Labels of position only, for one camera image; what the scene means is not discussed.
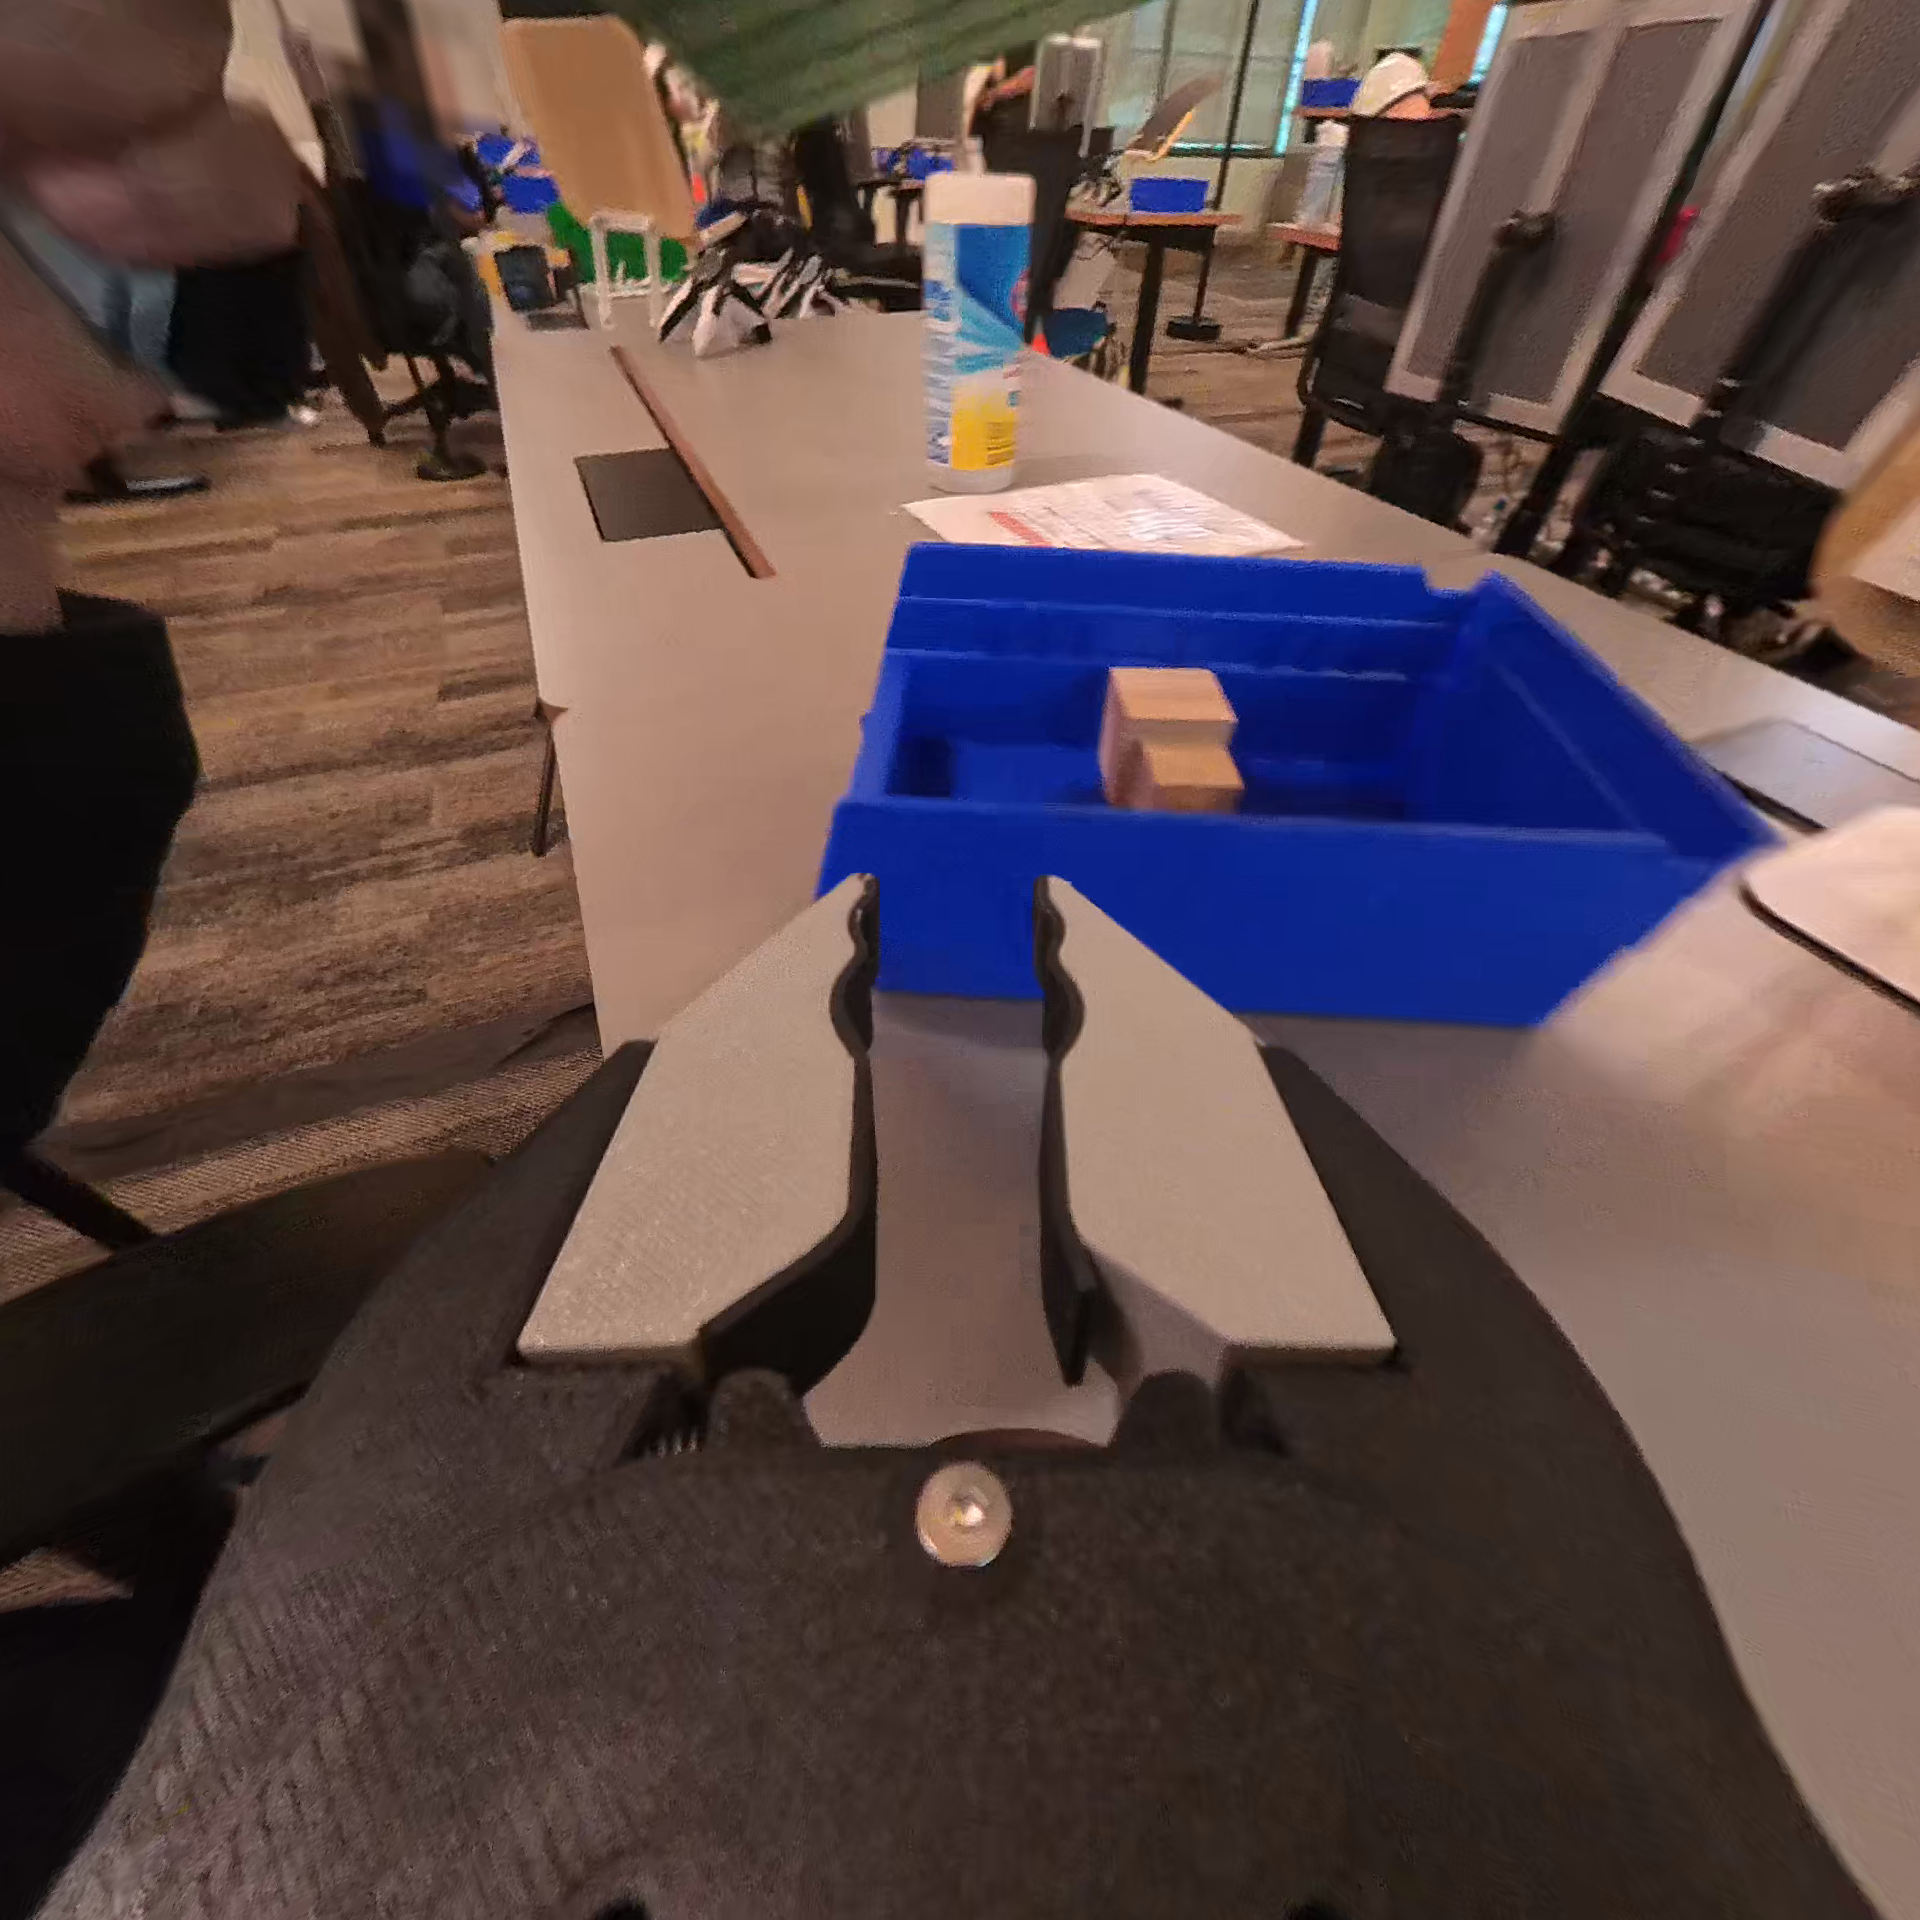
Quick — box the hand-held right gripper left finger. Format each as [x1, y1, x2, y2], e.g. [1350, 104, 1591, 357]
[515, 874, 883, 1395]

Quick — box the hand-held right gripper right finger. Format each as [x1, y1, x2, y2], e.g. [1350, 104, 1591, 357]
[1036, 874, 1402, 1393]

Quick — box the blue plastic bin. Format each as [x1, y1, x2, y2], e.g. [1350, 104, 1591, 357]
[816, 540, 1784, 1033]

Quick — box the medium wooden cube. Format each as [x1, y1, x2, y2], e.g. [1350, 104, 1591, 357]
[1128, 739, 1248, 816]

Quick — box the large wooden cube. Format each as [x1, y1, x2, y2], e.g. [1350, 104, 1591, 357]
[1099, 668, 1241, 811]

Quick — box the grey desk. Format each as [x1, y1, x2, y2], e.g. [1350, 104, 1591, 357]
[490, 292, 1920, 1920]

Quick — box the black desk grommet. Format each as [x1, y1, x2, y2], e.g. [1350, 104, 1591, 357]
[1692, 717, 1883, 829]
[576, 448, 724, 545]

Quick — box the person's left hand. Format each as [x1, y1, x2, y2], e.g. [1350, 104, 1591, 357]
[0, 0, 304, 633]

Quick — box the white paper sheet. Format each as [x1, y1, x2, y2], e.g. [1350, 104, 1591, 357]
[904, 471, 1307, 561]

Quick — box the instruction sheet on stand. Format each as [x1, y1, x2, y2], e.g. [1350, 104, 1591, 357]
[1739, 435, 1920, 1003]

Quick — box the white black gadget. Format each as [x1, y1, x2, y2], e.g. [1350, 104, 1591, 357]
[656, 247, 841, 360]

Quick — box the white wipes canister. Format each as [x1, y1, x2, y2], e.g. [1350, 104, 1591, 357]
[921, 169, 1040, 497]

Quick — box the clear acrylic stand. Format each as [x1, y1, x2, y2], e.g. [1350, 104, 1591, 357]
[591, 211, 663, 330]

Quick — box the brown side table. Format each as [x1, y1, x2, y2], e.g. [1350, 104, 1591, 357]
[1068, 201, 1248, 396]

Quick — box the black office chair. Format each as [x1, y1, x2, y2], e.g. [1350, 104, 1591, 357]
[1294, 112, 1480, 520]

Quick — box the beige board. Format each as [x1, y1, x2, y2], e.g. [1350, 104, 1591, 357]
[498, 17, 705, 249]

